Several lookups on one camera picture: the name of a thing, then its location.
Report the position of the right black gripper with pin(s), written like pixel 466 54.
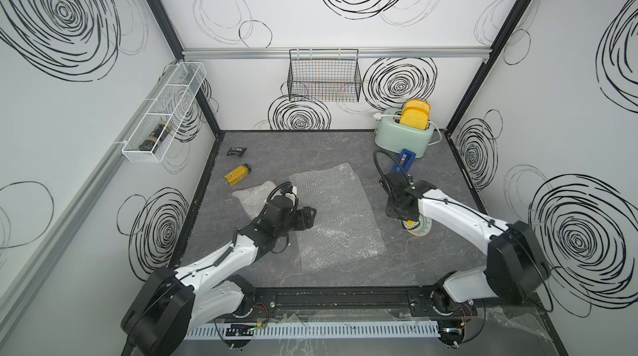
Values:
pixel 389 211

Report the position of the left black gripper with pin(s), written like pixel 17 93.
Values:
pixel 307 218

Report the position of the yellow green patterned bowl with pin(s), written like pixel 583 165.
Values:
pixel 421 227

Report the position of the bubble wrap sheet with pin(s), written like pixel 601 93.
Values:
pixel 254 199
pixel 344 228

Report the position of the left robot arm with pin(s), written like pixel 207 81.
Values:
pixel 161 334

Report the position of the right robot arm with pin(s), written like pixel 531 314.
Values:
pixel 515 264

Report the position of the blue tape dispenser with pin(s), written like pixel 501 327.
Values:
pixel 404 162

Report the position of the mint green toaster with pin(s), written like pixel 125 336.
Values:
pixel 392 136

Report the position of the front yellow sponge toast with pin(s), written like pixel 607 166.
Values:
pixel 415 118

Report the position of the yellow sponge toast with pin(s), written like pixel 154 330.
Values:
pixel 418 105
pixel 415 118

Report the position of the yellow bottle black cap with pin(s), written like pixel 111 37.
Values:
pixel 238 174

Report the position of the rear yellow sponge toast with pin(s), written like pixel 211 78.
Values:
pixel 418 105

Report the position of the small black clip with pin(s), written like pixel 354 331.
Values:
pixel 237 151

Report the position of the dark bottle in shelf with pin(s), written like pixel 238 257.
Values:
pixel 156 137

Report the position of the black front mounting rail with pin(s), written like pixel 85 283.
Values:
pixel 339 297

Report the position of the black wire wall basket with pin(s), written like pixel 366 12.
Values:
pixel 325 75

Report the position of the white slotted cable duct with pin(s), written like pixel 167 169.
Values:
pixel 318 330

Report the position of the white wire wall shelf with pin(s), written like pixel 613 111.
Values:
pixel 179 86

